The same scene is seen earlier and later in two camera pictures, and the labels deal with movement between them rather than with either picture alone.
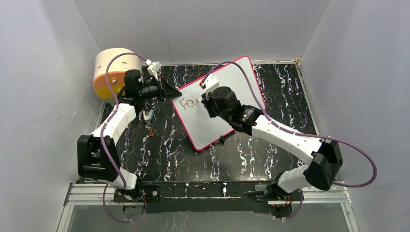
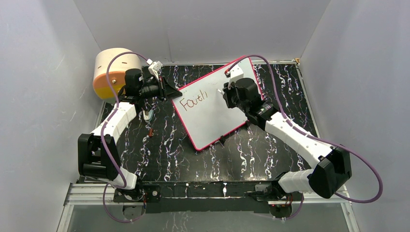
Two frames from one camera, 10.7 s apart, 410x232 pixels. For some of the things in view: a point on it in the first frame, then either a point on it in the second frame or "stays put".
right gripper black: x=207 y=103 -> x=227 y=93
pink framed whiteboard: x=239 y=75 stays put
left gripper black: x=166 y=92 stays put
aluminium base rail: x=85 y=194 stays put
